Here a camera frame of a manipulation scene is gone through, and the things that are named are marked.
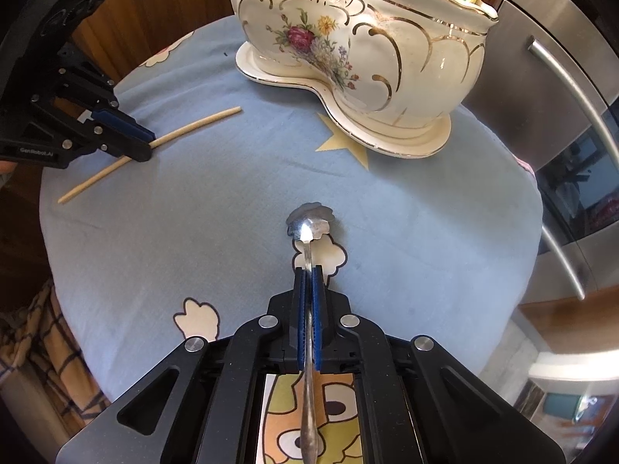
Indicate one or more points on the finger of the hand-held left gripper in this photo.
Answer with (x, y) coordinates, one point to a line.
(130, 140)

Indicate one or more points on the checked cloth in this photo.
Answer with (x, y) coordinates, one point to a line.
(48, 348)

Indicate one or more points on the wooden base cabinet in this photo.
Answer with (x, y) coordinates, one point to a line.
(145, 19)

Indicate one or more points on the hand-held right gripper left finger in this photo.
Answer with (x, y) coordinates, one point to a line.
(301, 309)

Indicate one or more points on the bamboo chopstick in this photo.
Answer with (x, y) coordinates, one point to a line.
(203, 123)

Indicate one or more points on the silver metal spoon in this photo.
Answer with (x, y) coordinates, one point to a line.
(307, 229)

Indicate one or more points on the stainless steel oven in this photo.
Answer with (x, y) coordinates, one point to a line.
(570, 82)

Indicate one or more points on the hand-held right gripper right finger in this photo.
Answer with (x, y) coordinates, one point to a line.
(318, 309)

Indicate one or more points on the blue printed tablecloth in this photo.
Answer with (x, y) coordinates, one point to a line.
(193, 227)

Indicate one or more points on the floral ceramic utensil holder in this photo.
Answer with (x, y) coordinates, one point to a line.
(387, 58)

